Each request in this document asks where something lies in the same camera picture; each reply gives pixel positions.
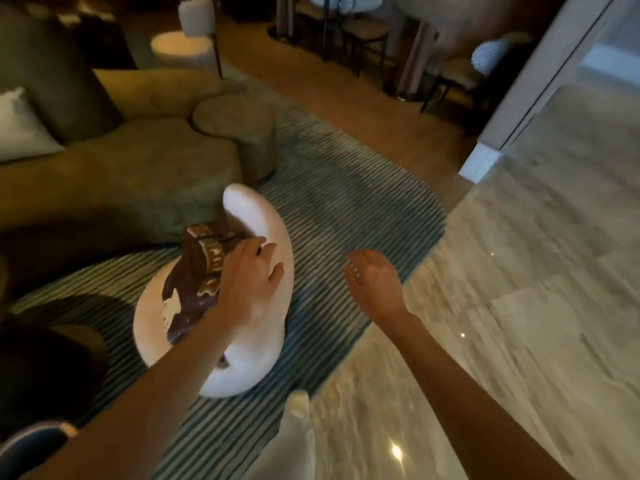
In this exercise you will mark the person's white shoe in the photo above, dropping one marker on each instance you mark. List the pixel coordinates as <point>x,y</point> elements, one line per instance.
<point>296,402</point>

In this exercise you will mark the person's left forearm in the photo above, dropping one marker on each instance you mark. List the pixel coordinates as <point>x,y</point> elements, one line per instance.
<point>140,404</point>

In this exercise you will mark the green curved sofa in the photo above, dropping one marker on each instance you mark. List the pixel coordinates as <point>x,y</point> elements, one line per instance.
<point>125,169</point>

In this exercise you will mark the person's right forearm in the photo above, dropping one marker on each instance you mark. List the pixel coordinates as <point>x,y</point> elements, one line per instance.
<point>470,404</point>

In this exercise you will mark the dark brown printed bag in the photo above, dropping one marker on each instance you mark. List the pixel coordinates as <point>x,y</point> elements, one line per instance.
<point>195,274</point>

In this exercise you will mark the person's left hand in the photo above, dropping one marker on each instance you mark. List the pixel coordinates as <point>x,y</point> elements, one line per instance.
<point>250,284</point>

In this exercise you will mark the small round trash bin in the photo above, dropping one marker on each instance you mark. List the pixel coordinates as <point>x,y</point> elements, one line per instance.
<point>30,449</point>

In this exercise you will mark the light grey sofa cushion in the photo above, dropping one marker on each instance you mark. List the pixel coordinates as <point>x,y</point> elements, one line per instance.
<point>20,127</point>

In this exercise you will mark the white boucle armchair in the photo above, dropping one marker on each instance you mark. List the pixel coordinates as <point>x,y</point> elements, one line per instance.
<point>270,334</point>
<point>190,44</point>

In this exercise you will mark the person's right hand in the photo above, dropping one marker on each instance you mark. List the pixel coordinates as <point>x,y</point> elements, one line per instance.
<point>377,284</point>

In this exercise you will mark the person's white trousers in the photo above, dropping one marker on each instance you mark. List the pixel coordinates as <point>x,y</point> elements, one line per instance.
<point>290,449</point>

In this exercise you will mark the striped blue-green rug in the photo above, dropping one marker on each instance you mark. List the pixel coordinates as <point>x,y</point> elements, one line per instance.
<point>340,204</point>

